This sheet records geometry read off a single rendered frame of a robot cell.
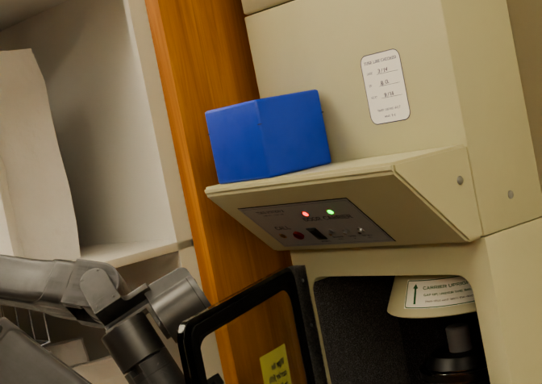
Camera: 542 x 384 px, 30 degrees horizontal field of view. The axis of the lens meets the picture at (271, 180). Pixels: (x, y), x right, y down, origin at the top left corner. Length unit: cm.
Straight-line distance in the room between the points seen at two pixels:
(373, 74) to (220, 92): 26
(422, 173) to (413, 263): 17
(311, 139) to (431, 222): 21
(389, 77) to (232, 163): 21
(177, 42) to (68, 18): 124
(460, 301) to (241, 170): 29
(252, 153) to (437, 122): 21
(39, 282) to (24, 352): 34
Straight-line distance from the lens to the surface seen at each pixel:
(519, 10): 155
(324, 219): 114
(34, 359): 89
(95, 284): 119
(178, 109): 129
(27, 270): 125
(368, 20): 115
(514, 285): 112
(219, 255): 130
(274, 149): 115
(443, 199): 104
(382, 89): 114
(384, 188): 102
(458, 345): 126
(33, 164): 230
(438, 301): 118
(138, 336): 116
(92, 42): 244
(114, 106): 240
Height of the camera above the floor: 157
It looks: 3 degrees down
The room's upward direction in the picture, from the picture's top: 11 degrees counter-clockwise
